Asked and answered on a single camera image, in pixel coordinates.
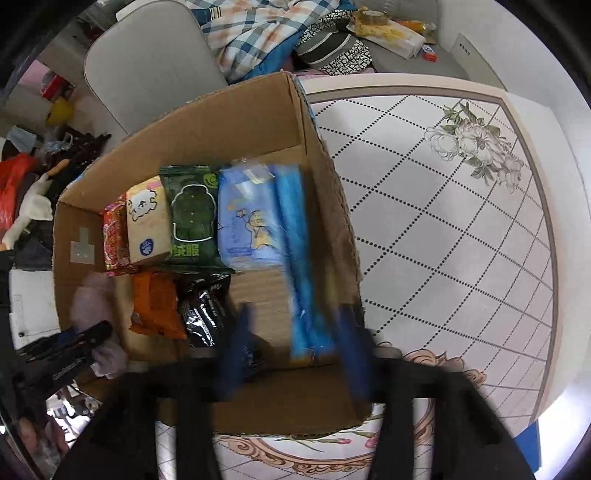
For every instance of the black snack packet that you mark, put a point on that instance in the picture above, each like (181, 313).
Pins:
(203, 309)

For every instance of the small red box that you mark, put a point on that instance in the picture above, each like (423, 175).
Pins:
(430, 53)

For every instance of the blue face mask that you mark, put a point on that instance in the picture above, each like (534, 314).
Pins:
(21, 139)

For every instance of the light blue tissue pack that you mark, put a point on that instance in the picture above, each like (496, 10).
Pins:
(249, 221)

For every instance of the yellow bag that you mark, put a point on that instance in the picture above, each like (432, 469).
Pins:
(61, 111)

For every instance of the orange snack packet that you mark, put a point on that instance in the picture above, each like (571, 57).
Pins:
(157, 304)

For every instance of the orange plastic bag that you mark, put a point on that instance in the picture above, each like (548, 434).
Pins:
(14, 189)

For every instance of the long blue packet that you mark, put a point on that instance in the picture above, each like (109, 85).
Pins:
(300, 258)

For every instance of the cardboard box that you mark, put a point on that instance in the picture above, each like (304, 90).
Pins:
(263, 295)

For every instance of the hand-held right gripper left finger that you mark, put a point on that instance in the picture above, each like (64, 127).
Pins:
(235, 350)

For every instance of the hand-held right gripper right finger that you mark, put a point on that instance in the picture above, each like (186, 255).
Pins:
(351, 355)

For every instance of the black white patterned bag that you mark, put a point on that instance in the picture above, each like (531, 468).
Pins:
(334, 48)

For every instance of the cream tissue pack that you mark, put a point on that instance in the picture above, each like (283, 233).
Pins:
(147, 221)

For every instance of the red patterned packet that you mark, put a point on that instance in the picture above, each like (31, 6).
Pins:
(117, 240)

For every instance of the white goose plush toy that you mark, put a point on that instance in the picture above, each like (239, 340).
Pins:
(34, 203)

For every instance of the tall grey chair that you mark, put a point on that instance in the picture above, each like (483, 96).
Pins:
(147, 60)

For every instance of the plaid blanket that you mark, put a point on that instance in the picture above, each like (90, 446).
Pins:
(258, 32)

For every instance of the yellow packet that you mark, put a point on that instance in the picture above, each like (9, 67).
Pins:
(392, 37)

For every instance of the floral printed tablecloth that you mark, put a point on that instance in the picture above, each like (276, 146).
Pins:
(438, 240)

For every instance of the green packet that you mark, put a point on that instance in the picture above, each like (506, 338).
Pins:
(194, 217)

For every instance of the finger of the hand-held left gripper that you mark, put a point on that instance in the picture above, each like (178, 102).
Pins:
(85, 334)
(60, 364)

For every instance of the tape roll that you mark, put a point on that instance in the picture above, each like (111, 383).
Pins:
(371, 17)

